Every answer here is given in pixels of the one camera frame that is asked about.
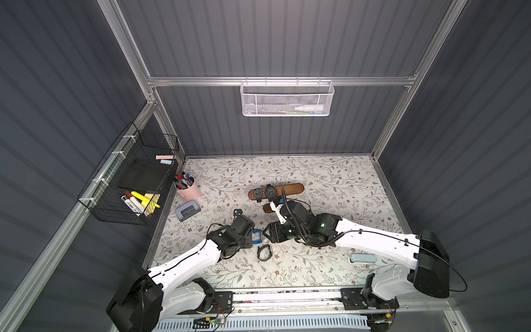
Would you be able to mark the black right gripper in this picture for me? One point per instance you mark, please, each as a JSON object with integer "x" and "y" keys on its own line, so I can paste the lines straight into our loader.
{"x": 275, "y": 232}

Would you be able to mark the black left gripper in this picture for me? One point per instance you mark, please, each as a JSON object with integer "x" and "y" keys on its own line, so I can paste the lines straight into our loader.
{"x": 243, "y": 223}

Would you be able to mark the blue transparent watch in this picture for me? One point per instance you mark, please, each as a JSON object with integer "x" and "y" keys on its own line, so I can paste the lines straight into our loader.
{"x": 257, "y": 237}

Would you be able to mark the black round watch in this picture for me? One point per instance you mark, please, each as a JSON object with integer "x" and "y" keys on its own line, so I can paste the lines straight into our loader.
{"x": 264, "y": 252}

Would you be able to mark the black rugged watch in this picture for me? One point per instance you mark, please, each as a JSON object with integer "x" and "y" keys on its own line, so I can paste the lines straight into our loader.
{"x": 271, "y": 192}

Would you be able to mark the black slim watch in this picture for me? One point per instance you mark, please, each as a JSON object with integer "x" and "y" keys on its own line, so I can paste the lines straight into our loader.
{"x": 258, "y": 195}

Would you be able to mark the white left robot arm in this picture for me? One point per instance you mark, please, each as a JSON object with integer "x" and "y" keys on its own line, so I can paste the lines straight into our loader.
{"x": 149, "y": 296}

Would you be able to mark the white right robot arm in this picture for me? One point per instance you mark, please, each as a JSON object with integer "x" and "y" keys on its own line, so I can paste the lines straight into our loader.
{"x": 421, "y": 262}

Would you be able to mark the grey hole punch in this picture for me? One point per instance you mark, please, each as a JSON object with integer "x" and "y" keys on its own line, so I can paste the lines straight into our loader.
{"x": 187, "y": 210}

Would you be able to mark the pink pen cup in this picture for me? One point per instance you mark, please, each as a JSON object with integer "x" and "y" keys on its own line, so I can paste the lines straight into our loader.
{"x": 187, "y": 187}

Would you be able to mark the light blue eraser case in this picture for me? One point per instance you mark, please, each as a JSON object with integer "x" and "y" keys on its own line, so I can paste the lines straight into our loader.
{"x": 357, "y": 258}

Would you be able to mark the yellow highlighter marker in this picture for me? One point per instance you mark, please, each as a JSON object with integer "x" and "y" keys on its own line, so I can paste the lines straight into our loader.
{"x": 148, "y": 200}

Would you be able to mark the black notebook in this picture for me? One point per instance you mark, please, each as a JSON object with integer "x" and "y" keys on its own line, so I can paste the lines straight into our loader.
{"x": 143, "y": 175}

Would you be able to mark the white marker in basket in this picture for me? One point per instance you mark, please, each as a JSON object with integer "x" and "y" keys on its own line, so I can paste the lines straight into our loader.
{"x": 131, "y": 206}

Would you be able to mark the white tube in basket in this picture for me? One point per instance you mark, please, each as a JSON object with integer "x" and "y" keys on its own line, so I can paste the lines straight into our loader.
{"x": 310, "y": 108}

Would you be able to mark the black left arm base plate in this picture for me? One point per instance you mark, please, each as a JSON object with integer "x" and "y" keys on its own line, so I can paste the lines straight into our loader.
{"x": 219, "y": 302}

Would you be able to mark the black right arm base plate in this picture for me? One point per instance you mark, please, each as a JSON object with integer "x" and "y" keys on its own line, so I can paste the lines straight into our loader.
{"x": 358, "y": 298}

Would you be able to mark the black wire wall basket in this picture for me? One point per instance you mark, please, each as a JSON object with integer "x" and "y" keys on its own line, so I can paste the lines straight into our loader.
{"x": 102, "y": 196}

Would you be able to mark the white wire mesh basket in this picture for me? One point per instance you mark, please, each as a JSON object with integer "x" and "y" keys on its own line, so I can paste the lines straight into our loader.
{"x": 278, "y": 98}

